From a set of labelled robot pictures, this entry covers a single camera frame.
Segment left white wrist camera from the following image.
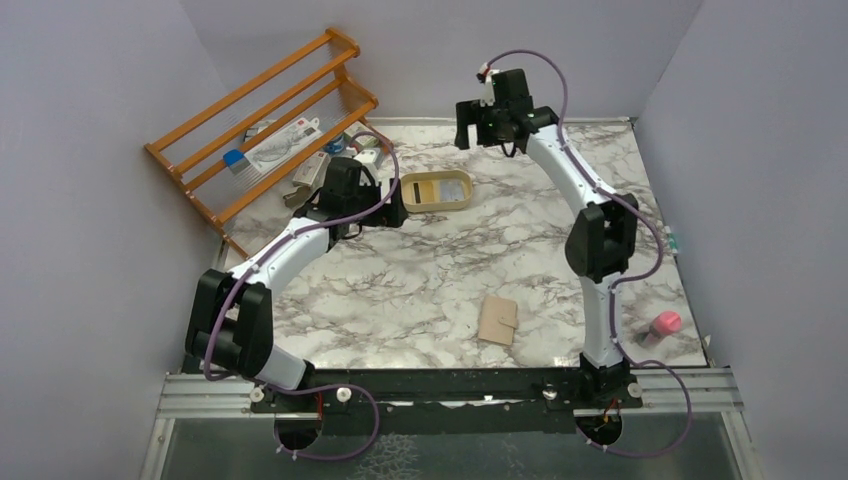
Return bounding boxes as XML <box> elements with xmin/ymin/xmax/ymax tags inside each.
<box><xmin>354</xmin><ymin>148</ymin><xmax>385</xmax><ymax>180</ymax></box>

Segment small green white box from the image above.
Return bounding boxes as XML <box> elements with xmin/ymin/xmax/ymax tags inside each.
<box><xmin>343</xmin><ymin>121</ymin><xmax>380</xmax><ymax>149</ymax></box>

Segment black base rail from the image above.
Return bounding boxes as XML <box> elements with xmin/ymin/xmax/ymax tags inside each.
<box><xmin>243</xmin><ymin>365</ymin><xmax>642</xmax><ymax>438</ymax></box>

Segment pink bottle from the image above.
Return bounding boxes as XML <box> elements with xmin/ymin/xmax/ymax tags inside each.
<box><xmin>637</xmin><ymin>311</ymin><xmax>683</xmax><ymax>349</ymax></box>

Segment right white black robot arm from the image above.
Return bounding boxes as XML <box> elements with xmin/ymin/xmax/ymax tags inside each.
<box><xmin>454</xmin><ymin>66</ymin><xmax>638</xmax><ymax>400</ymax></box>

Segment blue white tape roll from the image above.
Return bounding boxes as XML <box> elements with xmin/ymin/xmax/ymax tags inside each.
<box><xmin>323</xmin><ymin>134</ymin><xmax>346</xmax><ymax>155</ymax></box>

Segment white flat package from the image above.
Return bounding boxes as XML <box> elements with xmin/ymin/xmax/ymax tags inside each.
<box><xmin>245</xmin><ymin>117</ymin><xmax>323</xmax><ymax>174</ymax></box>

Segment green white wall item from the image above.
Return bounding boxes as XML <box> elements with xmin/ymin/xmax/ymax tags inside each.
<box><xmin>664</xmin><ymin>226</ymin><xmax>679</xmax><ymax>256</ymax></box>

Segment beige oval tray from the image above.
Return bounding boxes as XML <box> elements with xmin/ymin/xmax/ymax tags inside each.
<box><xmin>400</xmin><ymin>170</ymin><xmax>473</xmax><ymax>213</ymax></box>

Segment orange wooden shelf rack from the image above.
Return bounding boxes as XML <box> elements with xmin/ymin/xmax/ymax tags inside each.
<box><xmin>144</xmin><ymin>27</ymin><xmax>379</xmax><ymax>258</ymax></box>

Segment grey white stapler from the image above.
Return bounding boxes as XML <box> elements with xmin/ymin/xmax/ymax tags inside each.
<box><xmin>283</xmin><ymin>151</ymin><xmax>330</xmax><ymax>208</ymax></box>

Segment grey blue credit card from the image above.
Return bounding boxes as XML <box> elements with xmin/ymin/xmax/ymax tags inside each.
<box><xmin>439</xmin><ymin>178</ymin><xmax>467</xmax><ymax>203</ymax></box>

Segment blue capped item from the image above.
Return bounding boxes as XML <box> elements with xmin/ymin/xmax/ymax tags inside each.
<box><xmin>222</xmin><ymin>149</ymin><xmax>250</xmax><ymax>175</ymax></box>

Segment beige leather card holder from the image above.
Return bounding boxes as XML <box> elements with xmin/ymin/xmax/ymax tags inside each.
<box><xmin>478</xmin><ymin>295</ymin><xmax>518</xmax><ymax>346</ymax></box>

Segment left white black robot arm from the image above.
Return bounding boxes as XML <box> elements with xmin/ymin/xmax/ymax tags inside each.
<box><xmin>184</xmin><ymin>157</ymin><xmax>408</xmax><ymax>390</ymax></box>

